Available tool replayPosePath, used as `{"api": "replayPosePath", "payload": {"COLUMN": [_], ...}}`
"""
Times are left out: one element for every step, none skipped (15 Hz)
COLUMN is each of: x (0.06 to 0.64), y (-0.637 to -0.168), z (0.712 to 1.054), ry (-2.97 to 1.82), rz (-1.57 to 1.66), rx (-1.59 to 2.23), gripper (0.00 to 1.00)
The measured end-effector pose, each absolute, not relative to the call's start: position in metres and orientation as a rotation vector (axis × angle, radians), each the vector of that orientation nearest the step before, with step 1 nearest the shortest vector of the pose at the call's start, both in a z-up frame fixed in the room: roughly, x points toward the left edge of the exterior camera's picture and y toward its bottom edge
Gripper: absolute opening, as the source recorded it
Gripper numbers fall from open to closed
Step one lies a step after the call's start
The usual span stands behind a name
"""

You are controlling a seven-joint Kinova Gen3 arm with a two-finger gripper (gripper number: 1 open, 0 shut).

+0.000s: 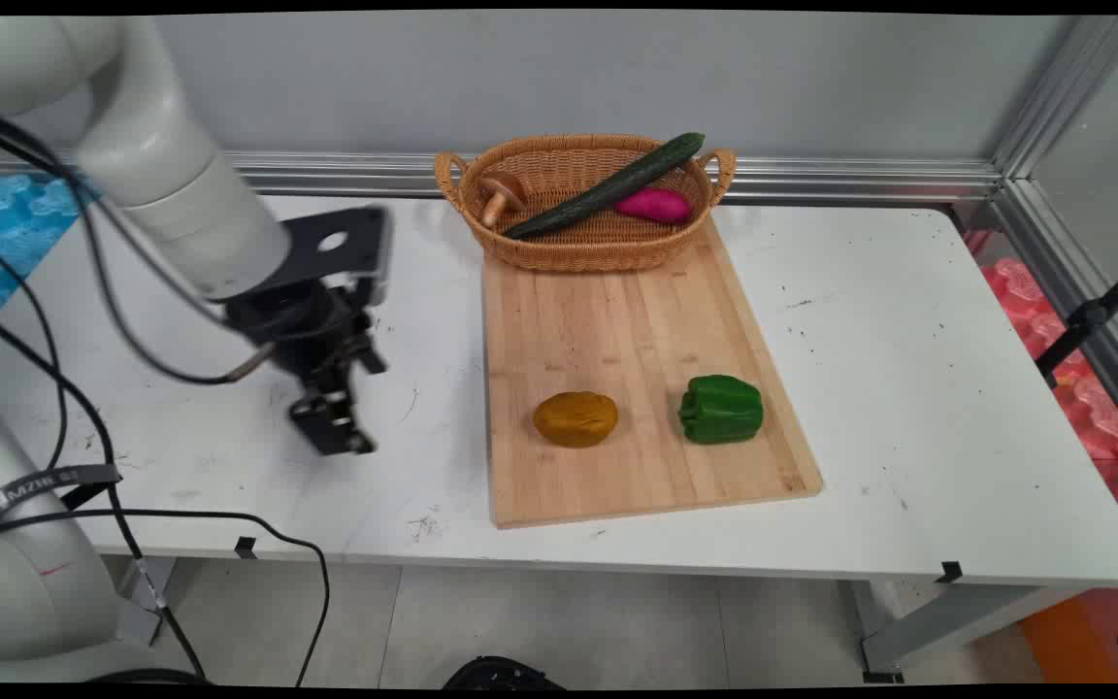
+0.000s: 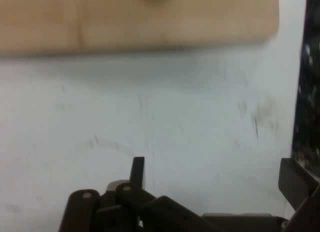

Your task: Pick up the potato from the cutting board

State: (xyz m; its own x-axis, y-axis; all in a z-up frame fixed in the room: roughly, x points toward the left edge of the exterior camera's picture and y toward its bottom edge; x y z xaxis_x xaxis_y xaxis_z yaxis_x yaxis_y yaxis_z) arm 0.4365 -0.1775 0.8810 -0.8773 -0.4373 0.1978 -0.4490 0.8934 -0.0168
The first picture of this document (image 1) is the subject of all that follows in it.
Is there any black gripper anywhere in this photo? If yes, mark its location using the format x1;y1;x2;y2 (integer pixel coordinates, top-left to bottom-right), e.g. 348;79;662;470
225;277;389;457

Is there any yellow-brown toy potato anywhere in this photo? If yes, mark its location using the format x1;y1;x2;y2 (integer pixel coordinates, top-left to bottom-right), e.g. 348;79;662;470
533;391;619;449

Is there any brown toy mushroom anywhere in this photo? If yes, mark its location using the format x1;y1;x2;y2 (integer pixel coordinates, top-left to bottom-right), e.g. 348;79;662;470
478;171;527;230

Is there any wooden cutting board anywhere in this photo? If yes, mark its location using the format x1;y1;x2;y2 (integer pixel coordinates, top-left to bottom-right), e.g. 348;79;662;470
481;218;824;530

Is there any grey metal table leg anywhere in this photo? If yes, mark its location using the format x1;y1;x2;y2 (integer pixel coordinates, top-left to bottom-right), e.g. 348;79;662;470
115;556;178;648
850;581;1084;682

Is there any black round floor object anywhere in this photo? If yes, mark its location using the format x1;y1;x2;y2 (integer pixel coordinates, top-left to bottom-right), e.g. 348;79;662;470
443;656;566;690

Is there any dark green toy cucumber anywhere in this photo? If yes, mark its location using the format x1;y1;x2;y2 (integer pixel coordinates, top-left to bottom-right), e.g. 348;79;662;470
502;132;706;241

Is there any magenta toy sweet potato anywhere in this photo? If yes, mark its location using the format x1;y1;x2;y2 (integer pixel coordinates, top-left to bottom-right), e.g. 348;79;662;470
614;187;694;226

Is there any green toy bell pepper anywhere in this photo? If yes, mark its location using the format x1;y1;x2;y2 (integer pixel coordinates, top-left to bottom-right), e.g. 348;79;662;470
678;375;765;446

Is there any blue foam floor mat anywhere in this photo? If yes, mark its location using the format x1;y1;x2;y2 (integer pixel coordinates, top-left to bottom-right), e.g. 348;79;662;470
0;173;99;341

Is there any black tripod stand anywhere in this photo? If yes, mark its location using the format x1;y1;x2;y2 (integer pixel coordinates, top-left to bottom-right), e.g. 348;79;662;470
1035;250;1118;389

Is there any red foam floor mat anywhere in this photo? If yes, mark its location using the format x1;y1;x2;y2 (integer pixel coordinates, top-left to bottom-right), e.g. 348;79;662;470
967;228;1118;545

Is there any orange foam floor mat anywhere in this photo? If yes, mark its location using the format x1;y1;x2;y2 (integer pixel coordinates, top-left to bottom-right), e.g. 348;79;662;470
1018;592;1118;686

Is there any black wrist camera mount plate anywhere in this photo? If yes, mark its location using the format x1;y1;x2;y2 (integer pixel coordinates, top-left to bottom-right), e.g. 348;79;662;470
278;206;395;294

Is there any long black cable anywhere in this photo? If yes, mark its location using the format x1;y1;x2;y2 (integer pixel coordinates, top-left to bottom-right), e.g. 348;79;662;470
0;223;331;686

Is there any black cable with metal plug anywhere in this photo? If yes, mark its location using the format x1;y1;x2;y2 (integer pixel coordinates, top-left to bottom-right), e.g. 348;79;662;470
0;109;279;385

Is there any woven wicker basket with handles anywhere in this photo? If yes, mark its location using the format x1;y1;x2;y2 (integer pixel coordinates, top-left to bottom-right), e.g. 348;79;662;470
434;133;738;273

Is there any grey printed velcro strap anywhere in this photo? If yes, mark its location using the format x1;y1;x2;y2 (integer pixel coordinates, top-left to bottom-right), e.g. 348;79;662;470
0;464;123;540

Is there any long horizontal aluminium frame rail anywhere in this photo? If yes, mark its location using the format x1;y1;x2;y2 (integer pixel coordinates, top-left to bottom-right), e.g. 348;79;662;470
0;146;1006;205

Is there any aluminium side frame rail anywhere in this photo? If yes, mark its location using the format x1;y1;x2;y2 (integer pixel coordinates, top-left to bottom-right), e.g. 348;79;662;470
991;180;1118;449

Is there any aluminium corner frame post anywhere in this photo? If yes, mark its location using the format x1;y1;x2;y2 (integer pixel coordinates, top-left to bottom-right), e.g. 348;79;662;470
991;15;1118;183

